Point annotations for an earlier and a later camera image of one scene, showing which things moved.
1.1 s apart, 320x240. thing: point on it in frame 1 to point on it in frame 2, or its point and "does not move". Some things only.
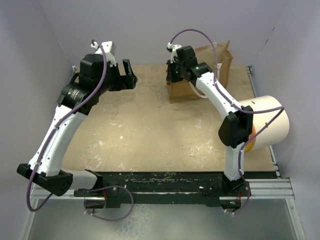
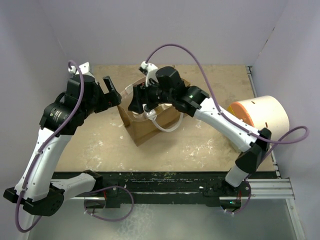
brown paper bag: (216, 56) to (151, 124)
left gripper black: (125, 82) to (110, 99)
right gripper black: (169, 77) to (142, 95)
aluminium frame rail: (277, 188) does not move
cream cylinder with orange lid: (275, 135) does not move
